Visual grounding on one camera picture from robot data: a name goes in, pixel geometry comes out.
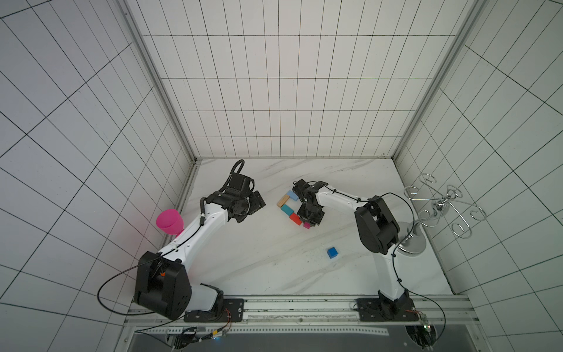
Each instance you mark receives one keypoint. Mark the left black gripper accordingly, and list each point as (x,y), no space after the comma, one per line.
(254,201)

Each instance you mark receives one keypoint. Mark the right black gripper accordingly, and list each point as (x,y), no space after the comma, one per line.
(311,211)

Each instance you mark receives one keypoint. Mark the red block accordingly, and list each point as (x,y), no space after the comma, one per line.
(296,219)

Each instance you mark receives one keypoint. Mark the light blue block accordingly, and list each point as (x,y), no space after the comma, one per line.
(293,195)

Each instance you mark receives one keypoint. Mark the teal block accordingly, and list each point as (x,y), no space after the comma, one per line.
(288,210)

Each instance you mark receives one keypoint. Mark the tan wooden block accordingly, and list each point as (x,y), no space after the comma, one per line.
(283,200)

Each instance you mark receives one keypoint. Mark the dark blue cube block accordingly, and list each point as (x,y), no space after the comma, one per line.
(332,253)

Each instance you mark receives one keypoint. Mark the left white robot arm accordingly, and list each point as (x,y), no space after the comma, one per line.
(162,278)

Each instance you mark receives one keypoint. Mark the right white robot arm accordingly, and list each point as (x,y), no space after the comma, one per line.
(378,232)

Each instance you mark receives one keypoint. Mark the pink plastic goblet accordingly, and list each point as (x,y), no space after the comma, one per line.
(170,222)

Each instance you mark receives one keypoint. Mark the chrome wire cup rack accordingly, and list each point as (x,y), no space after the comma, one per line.
(412,239)

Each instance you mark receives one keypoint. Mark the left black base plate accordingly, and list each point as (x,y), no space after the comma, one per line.
(233,310)

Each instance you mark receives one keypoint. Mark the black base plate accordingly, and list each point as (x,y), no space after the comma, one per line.
(385,310)
(233,310)

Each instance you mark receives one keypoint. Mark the aluminium mounting rail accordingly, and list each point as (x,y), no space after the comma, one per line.
(307,311)

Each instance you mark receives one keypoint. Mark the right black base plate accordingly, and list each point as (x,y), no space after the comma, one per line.
(385,310)

